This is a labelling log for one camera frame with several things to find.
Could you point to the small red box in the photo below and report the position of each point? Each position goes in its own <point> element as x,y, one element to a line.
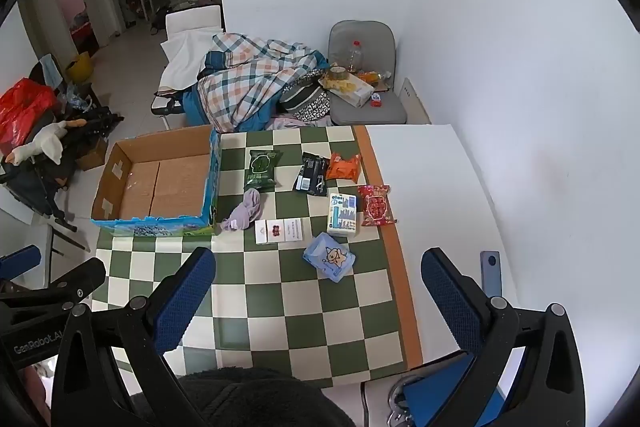
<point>377,101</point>

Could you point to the orange wrapper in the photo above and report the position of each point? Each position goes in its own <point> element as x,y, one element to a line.
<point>372,78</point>

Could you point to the small brown cardboard box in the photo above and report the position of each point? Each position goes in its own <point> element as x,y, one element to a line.
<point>92,157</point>

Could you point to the green snack packet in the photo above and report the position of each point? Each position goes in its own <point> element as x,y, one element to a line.
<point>264,169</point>

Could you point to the orange snack packet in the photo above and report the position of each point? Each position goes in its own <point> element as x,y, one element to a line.
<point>342,168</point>

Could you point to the white packet red print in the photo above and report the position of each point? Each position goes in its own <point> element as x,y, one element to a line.
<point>266,233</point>

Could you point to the white board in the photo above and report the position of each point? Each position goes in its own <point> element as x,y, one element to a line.
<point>415,102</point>

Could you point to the brown tape roll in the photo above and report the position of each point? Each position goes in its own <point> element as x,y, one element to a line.
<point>339,73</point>

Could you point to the white blue tissue pack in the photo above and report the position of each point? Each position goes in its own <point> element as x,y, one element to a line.
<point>342,214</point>

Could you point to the purple cloth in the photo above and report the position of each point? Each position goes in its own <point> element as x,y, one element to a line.
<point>247,209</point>

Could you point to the plaid blanket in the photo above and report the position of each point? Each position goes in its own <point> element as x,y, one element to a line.
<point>245,92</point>

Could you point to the black white patterned bag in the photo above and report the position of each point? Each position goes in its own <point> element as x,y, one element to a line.
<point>307,102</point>

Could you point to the red snack packet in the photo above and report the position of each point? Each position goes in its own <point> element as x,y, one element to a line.
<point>376,207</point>

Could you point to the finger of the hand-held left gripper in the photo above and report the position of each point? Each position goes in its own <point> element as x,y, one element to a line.
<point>20,258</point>
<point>82,278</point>

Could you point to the yellow bucket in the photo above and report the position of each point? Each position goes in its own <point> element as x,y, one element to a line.
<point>80,68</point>

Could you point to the yellow white snack bag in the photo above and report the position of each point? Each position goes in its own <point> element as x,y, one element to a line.
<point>350,91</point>

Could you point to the white plush duck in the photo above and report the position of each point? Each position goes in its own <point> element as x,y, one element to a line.
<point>47,139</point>

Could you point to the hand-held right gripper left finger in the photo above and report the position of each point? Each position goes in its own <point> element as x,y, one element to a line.
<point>182,299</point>

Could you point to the blue smartphone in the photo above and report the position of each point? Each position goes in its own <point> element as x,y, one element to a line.
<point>489,272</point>

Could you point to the clear plastic bottle red cap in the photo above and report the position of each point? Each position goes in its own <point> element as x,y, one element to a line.
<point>356,57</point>

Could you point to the cardboard box blue print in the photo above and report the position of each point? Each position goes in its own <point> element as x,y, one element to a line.
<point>150,187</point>

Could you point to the light blue cartoon tissue pack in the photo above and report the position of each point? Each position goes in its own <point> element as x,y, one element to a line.
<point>330,257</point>

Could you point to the person's left hand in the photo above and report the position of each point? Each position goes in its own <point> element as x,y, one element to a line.
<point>36,384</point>

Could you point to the red plastic bag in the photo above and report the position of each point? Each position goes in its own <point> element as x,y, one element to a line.
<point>25,107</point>

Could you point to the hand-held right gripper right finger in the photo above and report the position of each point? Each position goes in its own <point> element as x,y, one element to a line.
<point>452,302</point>

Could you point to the black snack packet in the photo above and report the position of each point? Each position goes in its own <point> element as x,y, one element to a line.
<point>311,177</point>

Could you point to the blue chair seat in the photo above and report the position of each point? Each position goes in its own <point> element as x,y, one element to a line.
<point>440,392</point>

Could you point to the black clothing pile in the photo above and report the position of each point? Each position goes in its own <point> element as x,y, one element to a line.
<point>95,119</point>

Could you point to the black folding frame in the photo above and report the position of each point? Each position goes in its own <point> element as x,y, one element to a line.
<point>30,192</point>

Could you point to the pink cloth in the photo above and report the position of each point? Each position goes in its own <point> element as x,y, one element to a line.
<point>285,123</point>

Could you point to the grey padded chair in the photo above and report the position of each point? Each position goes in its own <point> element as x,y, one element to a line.
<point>372,113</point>

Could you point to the green white checkered tablecloth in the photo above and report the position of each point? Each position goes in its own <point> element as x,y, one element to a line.
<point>280,307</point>

